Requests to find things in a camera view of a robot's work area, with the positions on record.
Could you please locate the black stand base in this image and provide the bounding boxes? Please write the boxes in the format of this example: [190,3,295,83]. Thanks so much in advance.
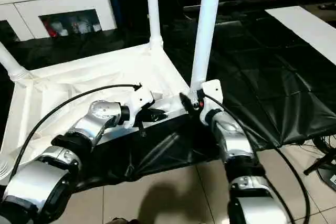
[303,134,336,192]

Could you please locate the white flat board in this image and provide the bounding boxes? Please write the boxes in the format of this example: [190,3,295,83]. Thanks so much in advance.
[265,4,336,52]

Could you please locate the white plastic table leg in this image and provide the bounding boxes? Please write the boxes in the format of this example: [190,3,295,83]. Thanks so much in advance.
[0,158,13,184]
[145,0,165,51]
[188,0,225,102]
[0,42,33,81]

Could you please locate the grey left robot leg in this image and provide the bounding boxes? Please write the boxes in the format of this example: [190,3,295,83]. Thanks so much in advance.
[104,217,138,224]

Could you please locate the black work mat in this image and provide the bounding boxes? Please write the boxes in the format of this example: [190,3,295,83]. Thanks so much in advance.
[0,9,336,190]

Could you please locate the white glass-door cabinet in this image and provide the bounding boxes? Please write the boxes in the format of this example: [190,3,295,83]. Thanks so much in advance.
[0,0,118,42]

